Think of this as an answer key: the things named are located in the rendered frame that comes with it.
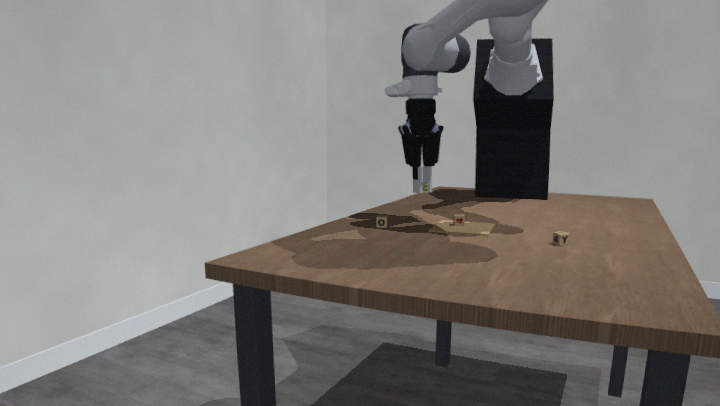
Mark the tan flat mat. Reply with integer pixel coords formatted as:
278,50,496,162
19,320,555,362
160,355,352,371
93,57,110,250
428,220,496,236

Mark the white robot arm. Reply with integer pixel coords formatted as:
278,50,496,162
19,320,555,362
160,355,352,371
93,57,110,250
385,0,548,99

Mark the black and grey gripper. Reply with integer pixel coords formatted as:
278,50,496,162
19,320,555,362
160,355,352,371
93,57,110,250
398,98,443,193

